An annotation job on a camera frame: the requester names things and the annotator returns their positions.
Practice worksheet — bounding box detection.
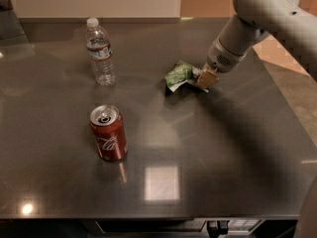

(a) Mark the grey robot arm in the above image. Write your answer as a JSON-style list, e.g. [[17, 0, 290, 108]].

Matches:
[[196, 0, 317, 89]]

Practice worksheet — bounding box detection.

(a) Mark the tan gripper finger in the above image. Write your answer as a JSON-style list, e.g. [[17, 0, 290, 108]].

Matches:
[[196, 63, 219, 89]]

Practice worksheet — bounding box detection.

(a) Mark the clear plastic water bottle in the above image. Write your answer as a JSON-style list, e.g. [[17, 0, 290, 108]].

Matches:
[[85, 18, 116, 86]]

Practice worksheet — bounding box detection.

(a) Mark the red Coca-Cola can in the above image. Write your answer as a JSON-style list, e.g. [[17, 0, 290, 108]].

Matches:
[[89, 105, 128, 162]]

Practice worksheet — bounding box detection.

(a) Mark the green jalapeno chip bag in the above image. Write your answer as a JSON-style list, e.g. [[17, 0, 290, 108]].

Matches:
[[164, 60, 202, 92]]

